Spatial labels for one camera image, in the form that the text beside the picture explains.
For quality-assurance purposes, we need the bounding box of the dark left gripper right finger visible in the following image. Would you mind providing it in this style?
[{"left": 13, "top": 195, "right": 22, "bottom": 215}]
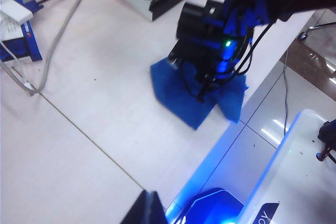
[{"left": 148, "top": 190, "right": 169, "bottom": 224}]

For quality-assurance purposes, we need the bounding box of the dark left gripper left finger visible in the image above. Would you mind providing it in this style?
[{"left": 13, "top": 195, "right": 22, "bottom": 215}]
[{"left": 122, "top": 190, "right": 152, "bottom": 224}]

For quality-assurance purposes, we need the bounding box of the blue-black right gripper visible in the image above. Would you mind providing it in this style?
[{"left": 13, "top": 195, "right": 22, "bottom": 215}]
[{"left": 167, "top": 0, "right": 237, "bottom": 103}]

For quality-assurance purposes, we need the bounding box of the blue microfibre rag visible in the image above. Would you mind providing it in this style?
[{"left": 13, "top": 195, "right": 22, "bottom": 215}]
[{"left": 150, "top": 56, "right": 249, "bottom": 131}]

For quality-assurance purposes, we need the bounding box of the white robot base body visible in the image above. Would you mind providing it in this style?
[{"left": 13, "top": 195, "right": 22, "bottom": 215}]
[{"left": 230, "top": 108, "right": 336, "bottom": 224}]

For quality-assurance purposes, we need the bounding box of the chrome chair leg with caster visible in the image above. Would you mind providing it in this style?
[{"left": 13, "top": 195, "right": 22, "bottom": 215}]
[{"left": 298, "top": 20, "right": 336, "bottom": 41}]

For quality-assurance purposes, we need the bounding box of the blue VGA connector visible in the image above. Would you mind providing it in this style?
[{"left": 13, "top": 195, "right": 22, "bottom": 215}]
[{"left": 12, "top": 0, "right": 44, "bottom": 12}]

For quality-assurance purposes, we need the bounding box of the blue and white box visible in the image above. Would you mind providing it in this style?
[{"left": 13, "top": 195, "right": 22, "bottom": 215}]
[{"left": 0, "top": 20, "right": 43, "bottom": 63}]

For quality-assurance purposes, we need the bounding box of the white adapter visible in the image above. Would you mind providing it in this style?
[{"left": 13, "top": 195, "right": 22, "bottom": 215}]
[{"left": 0, "top": 0, "right": 34, "bottom": 24}]

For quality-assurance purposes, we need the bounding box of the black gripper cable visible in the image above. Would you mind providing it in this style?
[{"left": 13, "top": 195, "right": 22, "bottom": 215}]
[{"left": 199, "top": 22, "right": 275, "bottom": 99}]

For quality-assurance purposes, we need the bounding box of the thin black floor cable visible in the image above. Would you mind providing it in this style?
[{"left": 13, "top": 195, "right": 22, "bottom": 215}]
[{"left": 281, "top": 48, "right": 290, "bottom": 137}]

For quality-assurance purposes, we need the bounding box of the grey-white looped cable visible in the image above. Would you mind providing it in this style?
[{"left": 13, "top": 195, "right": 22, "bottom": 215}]
[{"left": 0, "top": 0, "right": 93, "bottom": 98}]

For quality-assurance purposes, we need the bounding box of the thin white cable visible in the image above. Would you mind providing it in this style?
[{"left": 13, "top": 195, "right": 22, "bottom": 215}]
[{"left": 0, "top": 39, "right": 35, "bottom": 96}]

